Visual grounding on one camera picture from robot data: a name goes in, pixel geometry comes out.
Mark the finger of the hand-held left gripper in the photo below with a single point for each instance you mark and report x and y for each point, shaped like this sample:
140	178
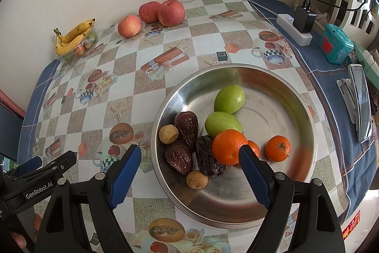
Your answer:
66	157
29	164

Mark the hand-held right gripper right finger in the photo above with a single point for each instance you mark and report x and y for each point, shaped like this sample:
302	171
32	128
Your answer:
254	173

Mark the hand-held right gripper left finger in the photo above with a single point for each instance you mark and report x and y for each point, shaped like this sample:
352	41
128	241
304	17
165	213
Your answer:
125	173

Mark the orange mandarin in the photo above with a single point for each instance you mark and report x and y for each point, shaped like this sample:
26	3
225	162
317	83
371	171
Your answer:
277	149
229	147
254	147

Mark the wrinkled brown date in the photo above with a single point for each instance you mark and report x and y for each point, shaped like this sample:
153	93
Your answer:
208	159
178	158
186	128

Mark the tan longan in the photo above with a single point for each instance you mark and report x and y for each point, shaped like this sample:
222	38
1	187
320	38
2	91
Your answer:
168	133
197	179

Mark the green jujube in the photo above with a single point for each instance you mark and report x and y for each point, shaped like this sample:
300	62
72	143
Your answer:
222	124
229	99

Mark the round metal bowl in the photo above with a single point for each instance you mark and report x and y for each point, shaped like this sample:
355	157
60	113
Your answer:
266	110

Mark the person's left hand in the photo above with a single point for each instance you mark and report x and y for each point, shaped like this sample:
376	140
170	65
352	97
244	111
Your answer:
18	239

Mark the red curved chair back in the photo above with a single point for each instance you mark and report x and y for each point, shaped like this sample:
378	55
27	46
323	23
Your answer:
11	103

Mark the clear plastic container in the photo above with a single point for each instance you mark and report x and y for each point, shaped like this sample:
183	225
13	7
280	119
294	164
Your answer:
88	53

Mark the small orange fruit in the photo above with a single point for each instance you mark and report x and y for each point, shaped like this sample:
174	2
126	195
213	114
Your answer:
79	50

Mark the red paper label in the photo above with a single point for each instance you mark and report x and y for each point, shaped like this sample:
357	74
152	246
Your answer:
351	224

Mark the blue cloth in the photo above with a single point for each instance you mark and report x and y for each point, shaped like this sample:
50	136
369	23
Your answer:
325	87

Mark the white phone stand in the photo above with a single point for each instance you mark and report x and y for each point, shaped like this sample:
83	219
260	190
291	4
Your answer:
346	96

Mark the small green fruit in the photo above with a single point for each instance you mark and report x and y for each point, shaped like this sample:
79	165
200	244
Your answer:
92	37

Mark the yellow banana bunch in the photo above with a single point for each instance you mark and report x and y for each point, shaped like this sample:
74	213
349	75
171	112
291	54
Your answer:
74	33

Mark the smartphone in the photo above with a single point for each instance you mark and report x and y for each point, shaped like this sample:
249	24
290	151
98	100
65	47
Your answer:
362	104

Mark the checkered printed tablecloth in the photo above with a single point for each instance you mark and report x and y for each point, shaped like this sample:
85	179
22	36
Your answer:
207	42

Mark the red apple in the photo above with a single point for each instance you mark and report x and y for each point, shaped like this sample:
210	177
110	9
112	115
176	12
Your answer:
129	26
148	11
171	13

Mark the teal box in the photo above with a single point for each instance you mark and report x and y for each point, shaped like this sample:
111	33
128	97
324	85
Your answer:
336	44

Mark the white power strip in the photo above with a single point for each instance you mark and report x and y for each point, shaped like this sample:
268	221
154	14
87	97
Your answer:
285	20

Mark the pale green box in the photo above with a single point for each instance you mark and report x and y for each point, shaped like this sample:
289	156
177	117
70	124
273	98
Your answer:
368	63

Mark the black charger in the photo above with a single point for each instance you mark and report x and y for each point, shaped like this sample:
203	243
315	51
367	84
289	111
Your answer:
304	20

